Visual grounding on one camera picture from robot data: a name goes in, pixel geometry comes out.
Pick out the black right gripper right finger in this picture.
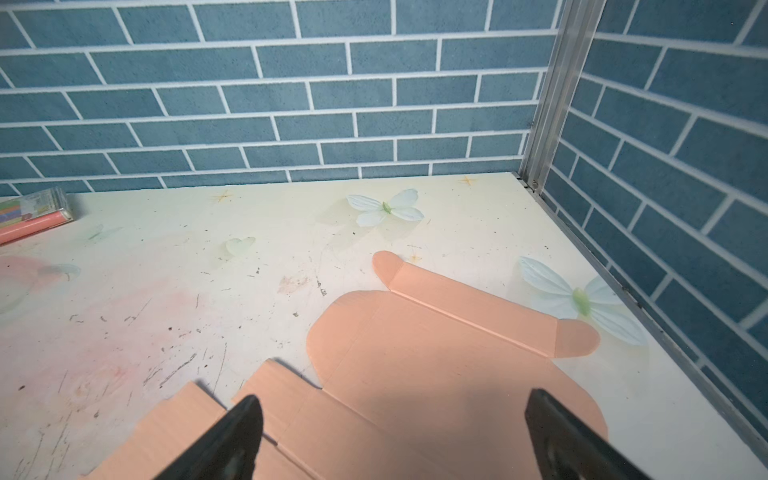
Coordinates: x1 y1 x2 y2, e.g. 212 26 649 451
525 389 649 480

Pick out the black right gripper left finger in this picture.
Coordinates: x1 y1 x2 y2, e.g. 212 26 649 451
156 394 264 480

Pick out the pink flat cardboard box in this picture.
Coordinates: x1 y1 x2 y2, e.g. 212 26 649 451
91 251 608 479

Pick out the coloured marker pack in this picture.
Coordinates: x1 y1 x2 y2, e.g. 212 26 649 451
1 187 74 245

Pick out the aluminium corner post right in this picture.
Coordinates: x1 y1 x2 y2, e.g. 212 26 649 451
519 0 605 194

